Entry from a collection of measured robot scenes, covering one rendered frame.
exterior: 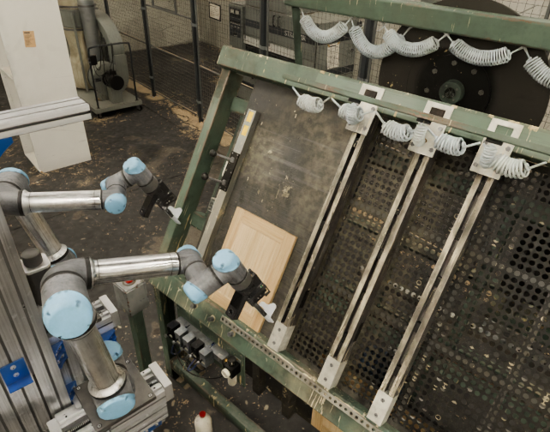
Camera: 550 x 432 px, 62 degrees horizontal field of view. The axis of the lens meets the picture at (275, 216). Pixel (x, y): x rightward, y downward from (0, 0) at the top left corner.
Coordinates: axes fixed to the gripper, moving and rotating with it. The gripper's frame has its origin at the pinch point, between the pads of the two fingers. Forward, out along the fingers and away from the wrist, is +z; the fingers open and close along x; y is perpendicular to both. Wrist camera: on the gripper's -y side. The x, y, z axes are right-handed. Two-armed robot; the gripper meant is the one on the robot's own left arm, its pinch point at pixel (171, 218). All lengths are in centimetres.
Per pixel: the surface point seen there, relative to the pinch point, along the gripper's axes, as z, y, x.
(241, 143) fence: 2, 49, 8
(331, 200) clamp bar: 8, 51, -51
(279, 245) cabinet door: 26, 26, -35
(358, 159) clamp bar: -1, 69, -52
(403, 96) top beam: -19, 91, -60
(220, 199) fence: 17.2, 24.6, 5.4
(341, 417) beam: 54, -8, -97
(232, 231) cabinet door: 26.4, 17.4, -7.8
